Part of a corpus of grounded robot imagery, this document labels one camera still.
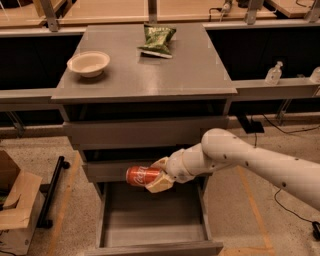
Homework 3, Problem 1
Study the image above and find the grey top drawer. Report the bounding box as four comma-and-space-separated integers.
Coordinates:
63, 116, 229, 150

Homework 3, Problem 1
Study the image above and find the open cardboard box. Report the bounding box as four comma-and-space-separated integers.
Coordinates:
0, 150, 44, 256

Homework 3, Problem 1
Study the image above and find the white paper bowl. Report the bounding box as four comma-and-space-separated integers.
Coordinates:
67, 51, 110, 78

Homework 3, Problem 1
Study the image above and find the black floor cable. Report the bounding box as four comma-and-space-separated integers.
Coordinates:
250, 114, 320, 224

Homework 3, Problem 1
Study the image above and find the clear sanitizer bottle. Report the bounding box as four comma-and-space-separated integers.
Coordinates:
265, 61, 283, 85

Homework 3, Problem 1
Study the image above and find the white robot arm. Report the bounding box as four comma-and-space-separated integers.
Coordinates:
146, 128, 320, 210

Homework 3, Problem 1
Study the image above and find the green chip bag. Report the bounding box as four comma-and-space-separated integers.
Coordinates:
138, 24, 176, 59

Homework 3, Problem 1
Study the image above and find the open grey bottom drawer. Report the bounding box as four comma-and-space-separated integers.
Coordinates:
85, 182, 223, 256

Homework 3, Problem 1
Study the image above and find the black metal stand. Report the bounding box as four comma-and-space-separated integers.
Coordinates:
37, 156, 70, 229

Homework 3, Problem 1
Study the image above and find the grey drawer cabinet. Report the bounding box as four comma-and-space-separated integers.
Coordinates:
50, 22, 238, 256

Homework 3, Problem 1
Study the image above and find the red coke can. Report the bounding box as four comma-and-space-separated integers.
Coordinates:
126, 166, 161, 187

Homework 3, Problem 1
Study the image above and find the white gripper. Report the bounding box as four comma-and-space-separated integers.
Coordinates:
146, 143, 214, 193

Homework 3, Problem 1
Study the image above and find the black power adapter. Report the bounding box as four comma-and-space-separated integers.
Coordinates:
312, 221, 320, 241

